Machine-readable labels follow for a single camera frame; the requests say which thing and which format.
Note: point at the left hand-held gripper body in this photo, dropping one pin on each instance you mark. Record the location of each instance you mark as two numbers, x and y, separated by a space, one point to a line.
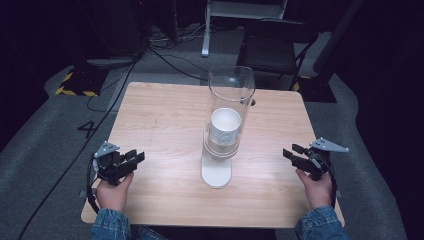
111 163

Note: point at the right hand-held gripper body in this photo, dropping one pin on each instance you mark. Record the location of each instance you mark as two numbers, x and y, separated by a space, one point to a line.
318 156

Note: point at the person's left hand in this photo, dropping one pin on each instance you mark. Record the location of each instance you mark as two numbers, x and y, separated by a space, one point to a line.
114 193

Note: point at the person's right hand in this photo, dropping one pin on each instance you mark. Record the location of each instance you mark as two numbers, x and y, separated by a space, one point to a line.
316 191

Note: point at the wooden table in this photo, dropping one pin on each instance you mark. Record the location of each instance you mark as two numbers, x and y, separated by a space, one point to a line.
166 133

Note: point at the white paper cup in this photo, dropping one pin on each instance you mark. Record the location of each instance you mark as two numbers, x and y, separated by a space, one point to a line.
225 124

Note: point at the white dispenser base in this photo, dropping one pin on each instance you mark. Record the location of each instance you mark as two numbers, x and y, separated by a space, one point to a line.
216 170

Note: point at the clear plastic cup dispenser tube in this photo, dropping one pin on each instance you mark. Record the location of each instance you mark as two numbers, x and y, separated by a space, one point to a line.
229 100

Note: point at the black yellow striped floor plate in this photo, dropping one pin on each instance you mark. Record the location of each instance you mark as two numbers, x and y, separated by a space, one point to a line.
80 81

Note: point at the black folding chair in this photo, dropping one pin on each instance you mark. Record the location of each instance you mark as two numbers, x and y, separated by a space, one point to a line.
276 50

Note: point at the black slanted stand pole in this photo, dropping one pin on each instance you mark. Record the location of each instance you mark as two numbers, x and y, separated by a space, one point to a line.
333 40

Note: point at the white metal stand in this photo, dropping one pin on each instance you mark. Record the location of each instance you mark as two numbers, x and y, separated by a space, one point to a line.
233 13

